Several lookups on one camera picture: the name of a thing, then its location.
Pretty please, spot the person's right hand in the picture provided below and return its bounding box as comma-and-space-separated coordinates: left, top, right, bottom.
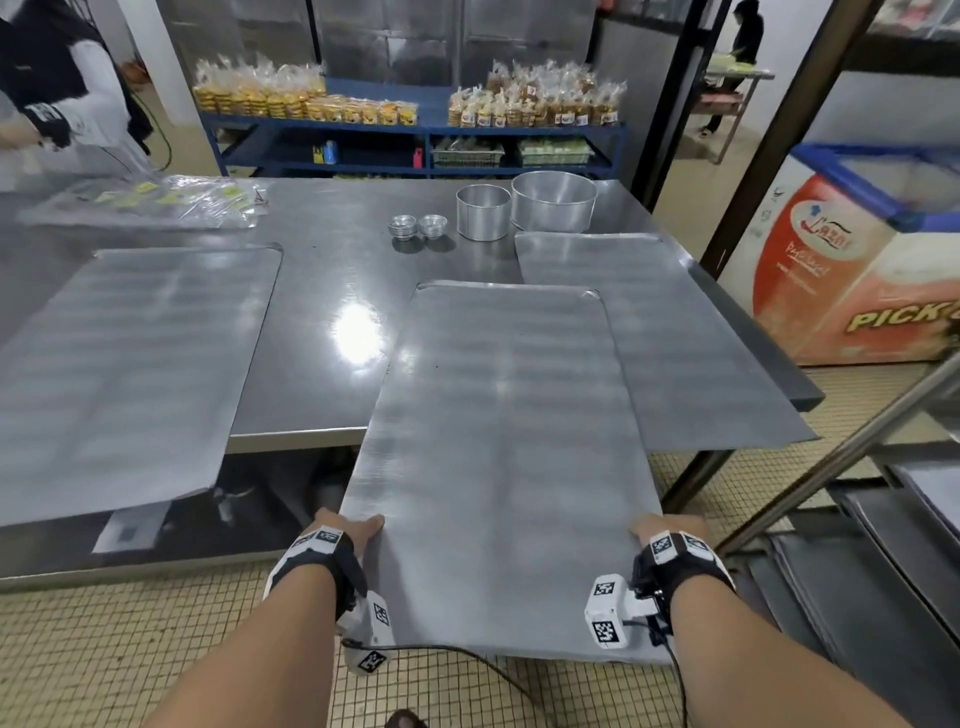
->
627, 513, 738, 605

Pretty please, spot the person's left hand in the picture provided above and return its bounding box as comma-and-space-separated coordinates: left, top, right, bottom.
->
264, 507, 387, 610

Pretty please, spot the large round cake tin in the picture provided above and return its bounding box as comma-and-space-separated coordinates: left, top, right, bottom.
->
510, 170, 600, 234

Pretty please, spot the blue metal shelf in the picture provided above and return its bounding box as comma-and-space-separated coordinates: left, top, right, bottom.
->
198, 77, 630, 181

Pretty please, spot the pile of yellow pastry packets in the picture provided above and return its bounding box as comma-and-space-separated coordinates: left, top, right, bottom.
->
192, 55, 421, 127

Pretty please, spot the large aluminium baking tray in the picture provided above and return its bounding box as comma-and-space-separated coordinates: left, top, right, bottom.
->
339, 280, 673, 666
0, 243, 285, 531
513, 230, 821, 456

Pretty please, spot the black cable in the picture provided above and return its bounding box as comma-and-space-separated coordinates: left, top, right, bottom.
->
341, 636, 560, 728

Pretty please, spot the red and white chest freezer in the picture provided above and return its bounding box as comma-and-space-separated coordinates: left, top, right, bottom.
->
718, 142, 960, 369

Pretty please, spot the stainless steel cabinet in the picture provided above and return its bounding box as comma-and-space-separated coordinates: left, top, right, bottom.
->
156, 0, 603, 87

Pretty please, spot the metal tray rack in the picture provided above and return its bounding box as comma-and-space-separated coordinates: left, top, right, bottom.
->
663, 352, 960, 676

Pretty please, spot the person's left forearm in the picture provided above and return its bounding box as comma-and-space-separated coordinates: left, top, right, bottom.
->
142, 567, 354, 728

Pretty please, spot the steel side table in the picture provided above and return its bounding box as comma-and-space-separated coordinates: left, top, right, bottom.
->
690, 66, 778, 165

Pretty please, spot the person's right forearm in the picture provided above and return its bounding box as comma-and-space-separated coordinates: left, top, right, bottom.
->
667, 576, 912, 728

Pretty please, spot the green plastic basket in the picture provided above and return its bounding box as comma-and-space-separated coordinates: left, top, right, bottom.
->
516, 136, 596, 167
430, 138, 506, 168

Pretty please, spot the small round cake tin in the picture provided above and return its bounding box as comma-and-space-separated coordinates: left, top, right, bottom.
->
456, 183, 514, 243

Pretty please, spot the stack of trays in rack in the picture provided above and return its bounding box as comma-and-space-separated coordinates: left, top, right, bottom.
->
750, 461, 960, 676

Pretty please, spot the pile of brown pastry packets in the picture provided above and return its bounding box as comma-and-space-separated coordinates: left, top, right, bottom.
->
447, 59, 628, 129

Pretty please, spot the pile of clear plastic bags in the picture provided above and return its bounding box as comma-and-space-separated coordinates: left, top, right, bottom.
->
18, 174, 270, 231

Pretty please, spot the white paper label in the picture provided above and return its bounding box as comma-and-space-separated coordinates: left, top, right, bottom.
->
93, 501, 175, 557

